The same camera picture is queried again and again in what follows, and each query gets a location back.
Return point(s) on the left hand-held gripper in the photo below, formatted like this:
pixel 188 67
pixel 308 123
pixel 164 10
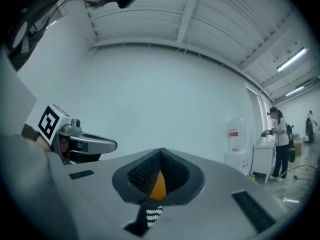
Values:
pixel 50 124

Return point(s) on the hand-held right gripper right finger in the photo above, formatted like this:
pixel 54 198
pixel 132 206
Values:
pixel 212 204

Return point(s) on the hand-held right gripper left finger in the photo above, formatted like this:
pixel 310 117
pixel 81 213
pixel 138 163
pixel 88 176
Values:
pixel 100 196

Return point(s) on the person's left forearm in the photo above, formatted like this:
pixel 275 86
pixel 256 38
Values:
pixel 31 133

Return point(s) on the white water dispenser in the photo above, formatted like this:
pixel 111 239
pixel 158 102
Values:
pixel 237 162

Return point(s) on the small green bottle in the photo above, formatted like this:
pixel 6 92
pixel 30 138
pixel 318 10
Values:
pixel 253 177

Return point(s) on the white cabinet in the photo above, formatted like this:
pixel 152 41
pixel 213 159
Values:
pixel 262 159

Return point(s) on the clear water bottle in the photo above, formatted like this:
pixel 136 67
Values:
pixel 236 134

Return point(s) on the cardboard box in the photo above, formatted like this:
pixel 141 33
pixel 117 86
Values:
pixel 298 145

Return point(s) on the fluorescent tube light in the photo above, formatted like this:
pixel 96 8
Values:
pixel 291 59
pixel 295 91

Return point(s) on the person's olive sweatshirt torso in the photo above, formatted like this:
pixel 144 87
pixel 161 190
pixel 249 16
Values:
pixel 27 24

